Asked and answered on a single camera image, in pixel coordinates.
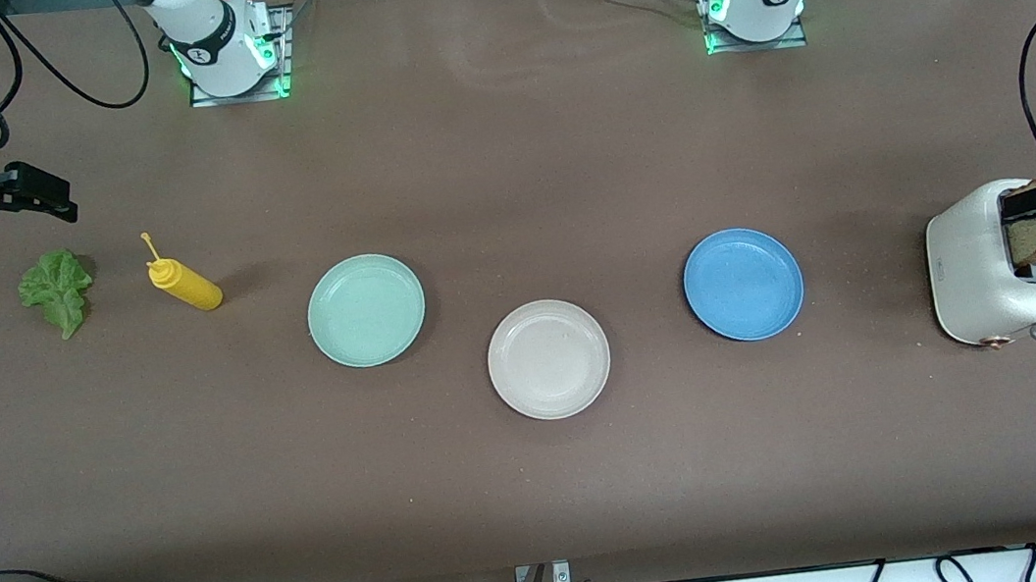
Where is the blue plate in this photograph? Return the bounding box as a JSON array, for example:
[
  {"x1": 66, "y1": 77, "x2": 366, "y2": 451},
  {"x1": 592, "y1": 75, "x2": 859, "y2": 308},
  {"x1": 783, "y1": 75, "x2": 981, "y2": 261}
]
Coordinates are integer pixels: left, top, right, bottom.
[{"x1": 677, "y1": 219, "x2": 811, "y2": 349}]

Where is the beige plate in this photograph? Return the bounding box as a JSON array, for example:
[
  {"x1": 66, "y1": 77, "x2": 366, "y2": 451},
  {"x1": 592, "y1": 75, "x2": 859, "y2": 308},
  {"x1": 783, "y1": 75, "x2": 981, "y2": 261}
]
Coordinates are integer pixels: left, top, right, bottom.
[{"x1": 481, "y1": 291, "x2": 619, "y2": 428}]

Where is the mint green plate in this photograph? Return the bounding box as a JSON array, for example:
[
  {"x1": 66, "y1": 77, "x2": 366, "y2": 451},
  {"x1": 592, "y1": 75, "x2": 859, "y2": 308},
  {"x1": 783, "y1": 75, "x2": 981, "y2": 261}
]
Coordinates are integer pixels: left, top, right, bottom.
[{"x1": 300, "y1": 247, "x2": 434, "y2": 374}]

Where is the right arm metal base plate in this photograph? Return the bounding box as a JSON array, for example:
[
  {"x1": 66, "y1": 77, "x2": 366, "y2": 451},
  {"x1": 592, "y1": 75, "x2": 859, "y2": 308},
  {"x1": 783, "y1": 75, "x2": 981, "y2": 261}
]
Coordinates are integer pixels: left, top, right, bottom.
[{"x1": 179, "y1": 5, "x2": 302, "y2": 110}]

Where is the yellow mustard squeeze bottle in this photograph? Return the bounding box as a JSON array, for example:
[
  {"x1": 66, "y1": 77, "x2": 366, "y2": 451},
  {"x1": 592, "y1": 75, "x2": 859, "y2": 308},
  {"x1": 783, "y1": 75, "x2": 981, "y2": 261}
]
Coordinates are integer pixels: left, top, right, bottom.
[{"x1": 139, "y1": 224, "x2": 226, "y2": 319}]

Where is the white toaster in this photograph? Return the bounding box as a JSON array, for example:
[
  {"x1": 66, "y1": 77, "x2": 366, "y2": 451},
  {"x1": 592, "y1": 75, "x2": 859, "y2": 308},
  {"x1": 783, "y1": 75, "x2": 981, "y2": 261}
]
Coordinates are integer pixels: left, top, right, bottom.
[{"x1": 918, "y1": 174, "x2": 1036, "y2": 357}]

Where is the light crust bread slice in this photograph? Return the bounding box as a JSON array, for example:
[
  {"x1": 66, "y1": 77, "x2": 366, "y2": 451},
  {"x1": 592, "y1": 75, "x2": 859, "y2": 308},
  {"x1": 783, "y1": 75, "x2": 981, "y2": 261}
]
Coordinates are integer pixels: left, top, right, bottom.
[{"x1": 1003, "y1": 183, "x2": 1036, "y2": 273}]

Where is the green lettuce leaf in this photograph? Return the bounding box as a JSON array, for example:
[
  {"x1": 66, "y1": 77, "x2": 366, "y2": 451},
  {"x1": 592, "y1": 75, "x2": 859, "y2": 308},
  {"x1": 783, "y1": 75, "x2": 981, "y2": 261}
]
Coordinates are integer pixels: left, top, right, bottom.
[{"x1": 15, "y1": 244, "x2": 101, "y2": 345}]

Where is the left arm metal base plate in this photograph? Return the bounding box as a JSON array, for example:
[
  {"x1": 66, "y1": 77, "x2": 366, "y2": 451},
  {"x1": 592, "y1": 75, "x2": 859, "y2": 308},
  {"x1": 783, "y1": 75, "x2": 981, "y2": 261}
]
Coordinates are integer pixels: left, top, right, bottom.
[{"x1": 695, "y1": 0, "x2": 810, "y2": 60}]

